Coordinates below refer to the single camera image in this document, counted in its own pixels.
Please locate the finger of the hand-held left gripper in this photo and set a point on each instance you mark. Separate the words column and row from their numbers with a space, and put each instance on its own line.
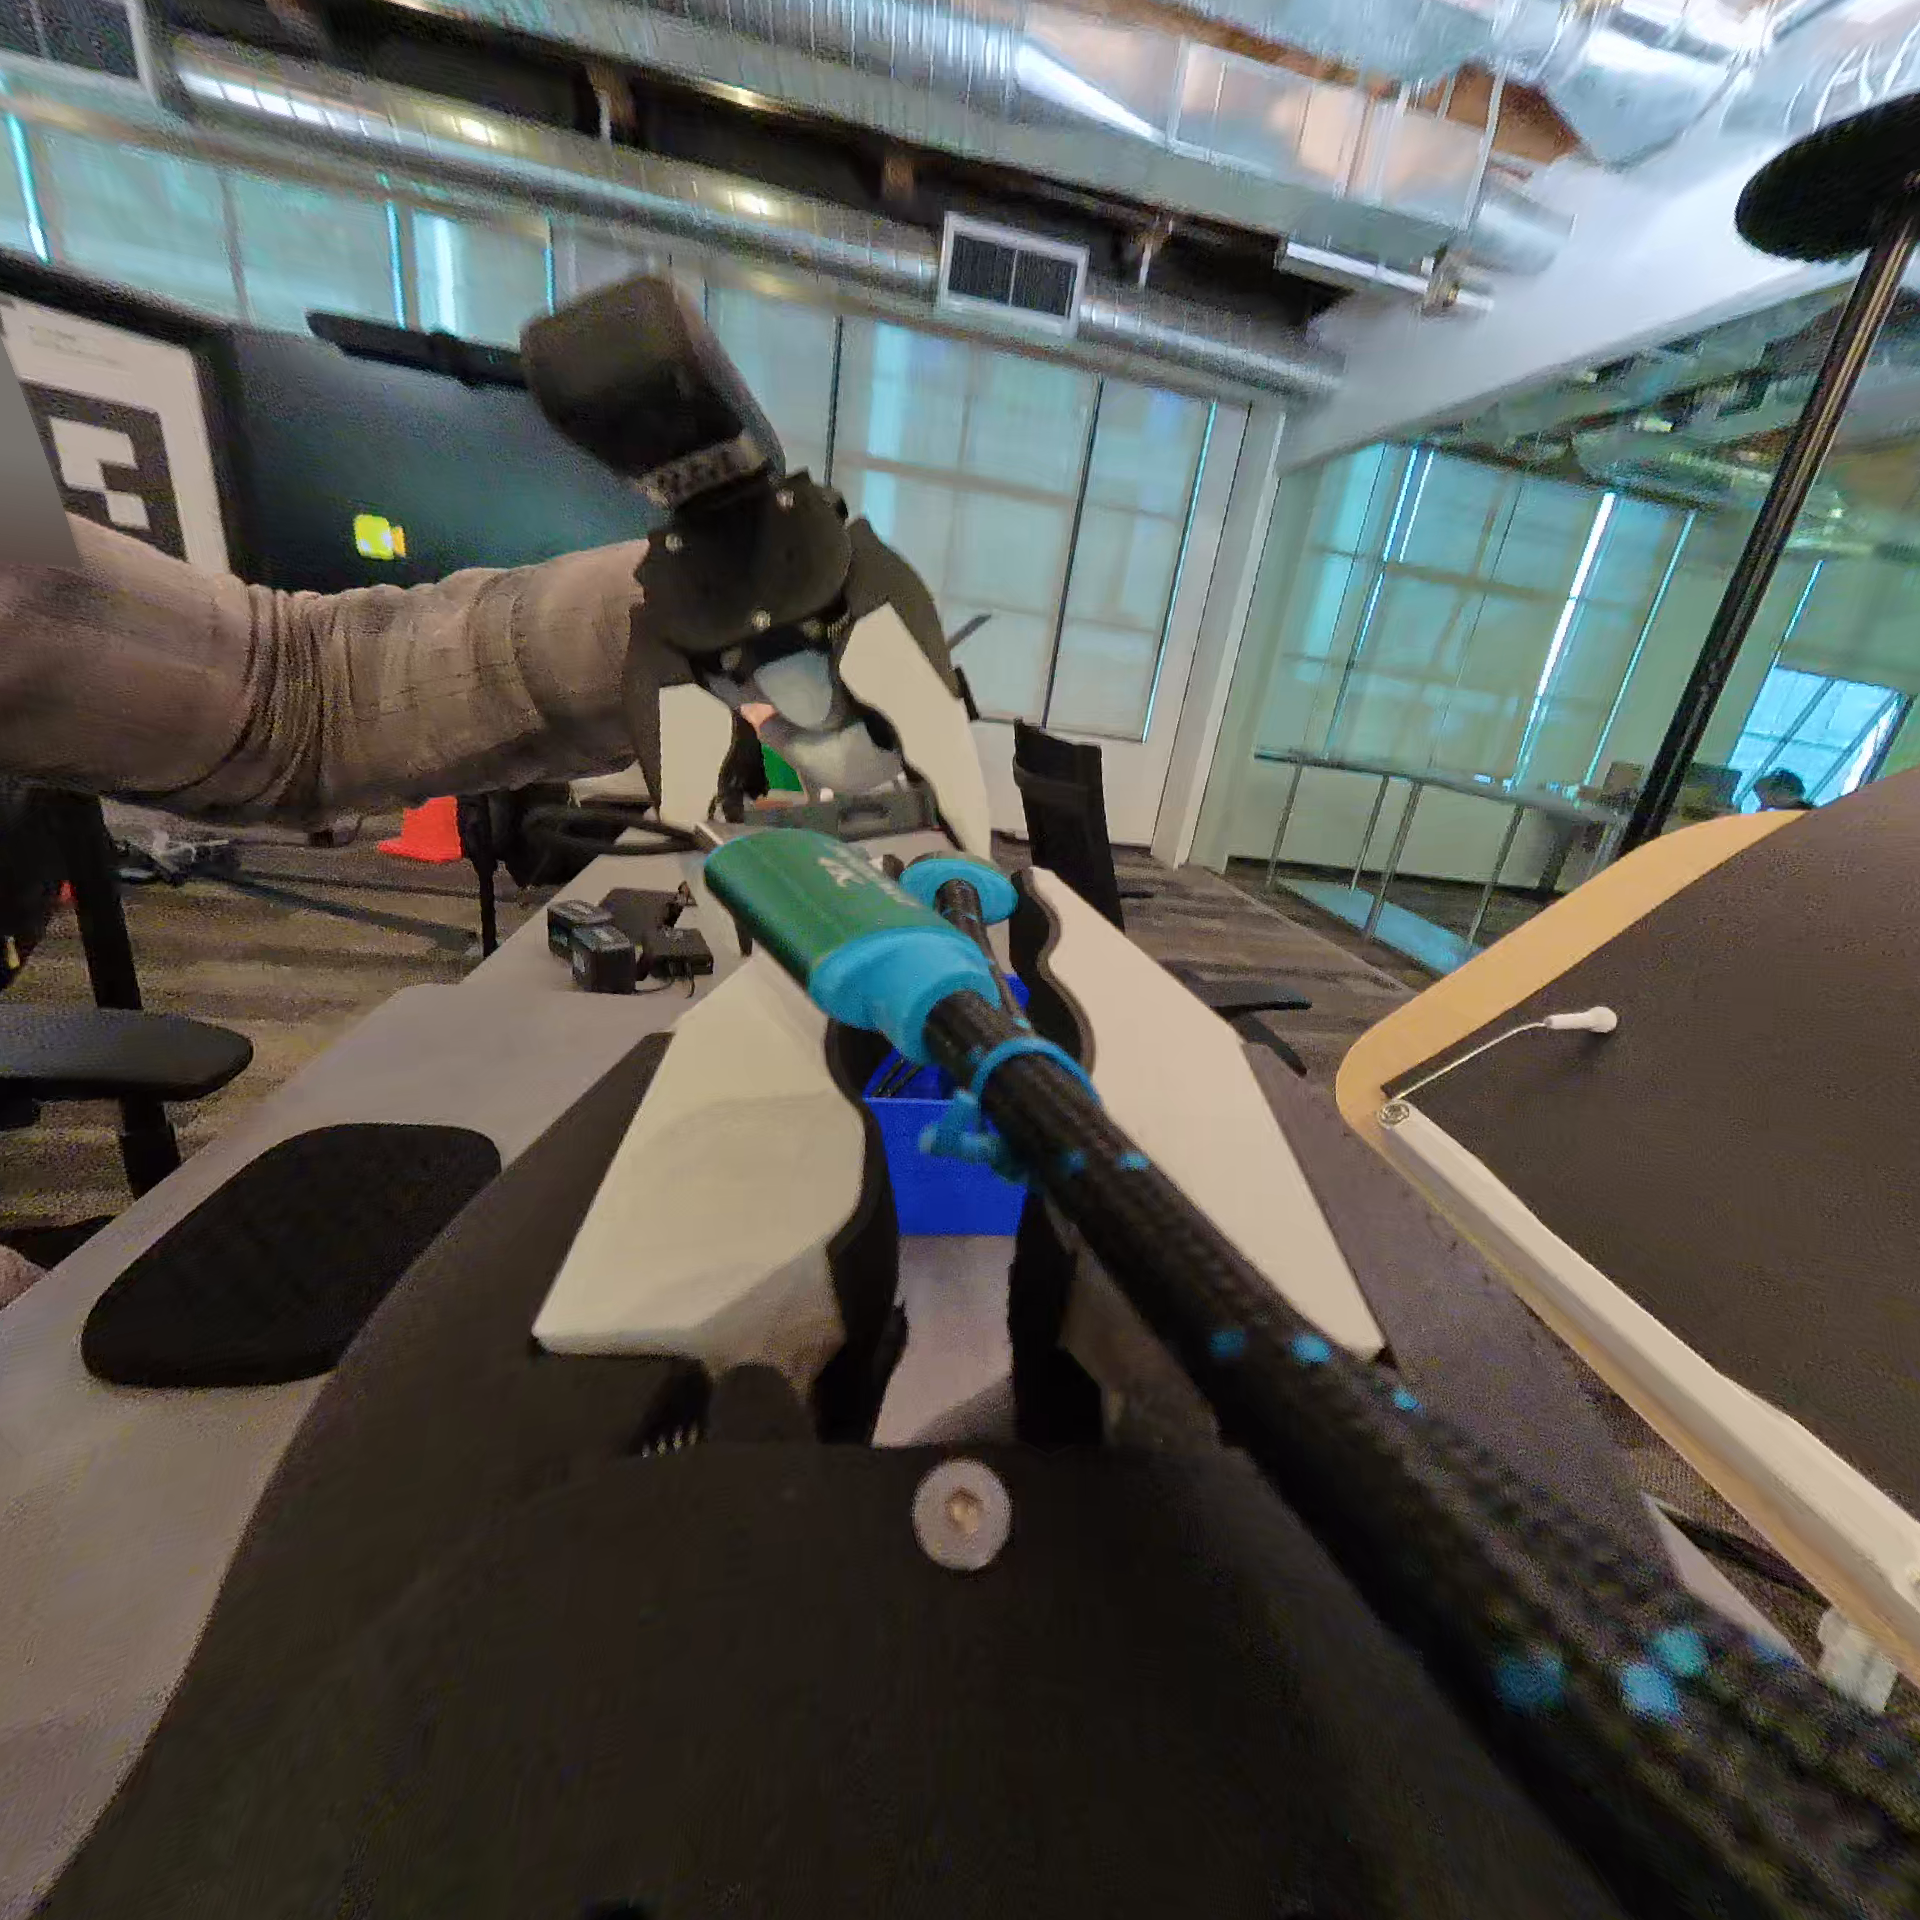
column 694, row 750
column 922, row 720

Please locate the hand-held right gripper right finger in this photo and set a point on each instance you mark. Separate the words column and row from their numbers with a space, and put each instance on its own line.
column 1200, row 1109

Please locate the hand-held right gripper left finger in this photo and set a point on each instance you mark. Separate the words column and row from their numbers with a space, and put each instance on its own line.
column 704, row 1200

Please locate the wooden book stand white base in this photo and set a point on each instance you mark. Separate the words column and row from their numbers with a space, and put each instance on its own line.
column 1725, row 1049

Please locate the person's left forearm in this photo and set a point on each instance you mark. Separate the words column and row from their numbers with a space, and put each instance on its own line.
column 301, row 690

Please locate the person's left hand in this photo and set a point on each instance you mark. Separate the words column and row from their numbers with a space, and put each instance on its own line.
column 809, row 714

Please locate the green plastic bin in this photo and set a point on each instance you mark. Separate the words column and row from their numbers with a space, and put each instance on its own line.
column 777, row 774

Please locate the black office chair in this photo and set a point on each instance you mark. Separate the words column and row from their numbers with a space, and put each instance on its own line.
column 89, row 1049
column 1066, row 809

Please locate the small black adapter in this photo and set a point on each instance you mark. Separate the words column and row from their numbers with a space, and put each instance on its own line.
column 675, row 937

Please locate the black electronic box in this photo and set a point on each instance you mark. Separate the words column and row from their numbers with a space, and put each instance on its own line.
column 592, row 954

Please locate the blue plastic bin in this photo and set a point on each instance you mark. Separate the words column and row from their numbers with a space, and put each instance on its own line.
column 944, row 1170

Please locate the orange plastic object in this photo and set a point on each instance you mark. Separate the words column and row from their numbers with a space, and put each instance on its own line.
column 429, row 833

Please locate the white ceiling air vent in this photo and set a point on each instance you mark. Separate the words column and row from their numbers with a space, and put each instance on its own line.
column 1014, row 272

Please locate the black textured cushion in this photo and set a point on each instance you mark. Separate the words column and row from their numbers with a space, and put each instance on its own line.
column 283, row 1261

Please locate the white poster board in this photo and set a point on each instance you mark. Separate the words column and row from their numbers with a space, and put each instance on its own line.
column 105, row 450

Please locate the black rod with round disc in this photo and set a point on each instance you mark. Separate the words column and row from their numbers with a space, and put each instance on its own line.
column 1779, row 525

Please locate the dark wall screen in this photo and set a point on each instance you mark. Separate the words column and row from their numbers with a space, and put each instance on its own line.
column 450, row 465

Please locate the long silver ceiling duct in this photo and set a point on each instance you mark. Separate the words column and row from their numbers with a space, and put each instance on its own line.
column 600, row 176

